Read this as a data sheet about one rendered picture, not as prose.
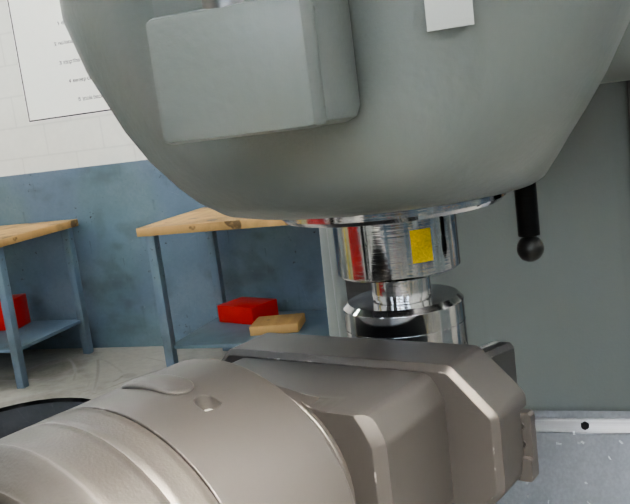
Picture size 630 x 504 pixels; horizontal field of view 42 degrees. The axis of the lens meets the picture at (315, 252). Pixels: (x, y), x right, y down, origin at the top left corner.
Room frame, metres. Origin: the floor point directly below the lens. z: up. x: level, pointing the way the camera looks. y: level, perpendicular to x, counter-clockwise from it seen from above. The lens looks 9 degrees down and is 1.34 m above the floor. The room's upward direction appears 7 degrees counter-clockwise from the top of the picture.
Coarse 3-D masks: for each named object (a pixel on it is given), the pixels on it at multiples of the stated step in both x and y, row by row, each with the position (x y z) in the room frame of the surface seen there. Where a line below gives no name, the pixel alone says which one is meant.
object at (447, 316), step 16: (432, 288) 0.32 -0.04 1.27; (448, 288) 0.32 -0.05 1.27; (352, 304) 0.31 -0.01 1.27; (368, 304) 0.31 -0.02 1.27; (384, 304) 0.31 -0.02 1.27; (400, 304) 0.30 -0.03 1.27; (416, 304) 0.30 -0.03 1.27; (432, 304) 0.30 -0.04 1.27; (448, 304) 0.30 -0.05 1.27; (352, 320) 0.31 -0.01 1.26; (368, 320) 0.30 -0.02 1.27; (384, 320) 0.29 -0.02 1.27; (400, 320) 0.29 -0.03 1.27; (416, 320) 0.29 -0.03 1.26; (432, 320) 0.29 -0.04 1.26; (448, 320) 0.30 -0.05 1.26; (368, 336) 0.30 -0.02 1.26; (384, 336) 0.29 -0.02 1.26; (400, 336) 0.29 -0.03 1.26
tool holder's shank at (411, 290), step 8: (408, 280) 0.30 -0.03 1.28; (416, 280) 0.31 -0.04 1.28; (424, 280) 0.31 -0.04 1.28; (376, 288) 0.31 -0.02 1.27; (384, 288) 0.31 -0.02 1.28; (392, 288) 0.31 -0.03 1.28; (400, 288) 0.30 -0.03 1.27; (408, 288) 0.30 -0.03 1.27; (416, 288) 0.31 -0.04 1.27; (424, 288) 0.31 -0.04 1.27; (376, 296) 0.31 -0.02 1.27; (384, 296) 0.31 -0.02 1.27; (392, 296) 0.31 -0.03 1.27; (400, 296) 0.30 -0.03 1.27; (408, 296) 0.30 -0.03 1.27; (416, 296) 0.31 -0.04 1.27; (424, 296) 0.31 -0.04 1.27
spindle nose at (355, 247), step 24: (456, 216) 0.31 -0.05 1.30; (336, 240) 0.31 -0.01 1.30; (360, 240) 0.30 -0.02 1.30; (384, 240) 0.29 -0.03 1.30; (408, 240) 0.29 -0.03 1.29; (432, 240) 0.29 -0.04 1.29; (456, 240) 0.31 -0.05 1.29; (360, 264) 0.30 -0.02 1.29; (384, 264) 0.29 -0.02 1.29; (408, 264) 0.29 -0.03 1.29; (432, 264) 0.29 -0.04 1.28; (456, 264) 0.30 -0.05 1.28
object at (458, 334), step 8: (464, 320) 0.31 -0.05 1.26; (456, 328) 0.30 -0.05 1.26; (464, 328) 0.31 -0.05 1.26; (352, 336) 0.31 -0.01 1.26; (360, 336) 0.30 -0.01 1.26; (416, 336) 0.29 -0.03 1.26; (424, 336) 0.29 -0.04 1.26; (432, 336) 0.29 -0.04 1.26; (440, 336) 0.30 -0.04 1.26; (448, 336) 0.30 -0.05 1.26; (456, 336) 0.30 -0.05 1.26; (464, 336) 0.30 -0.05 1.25
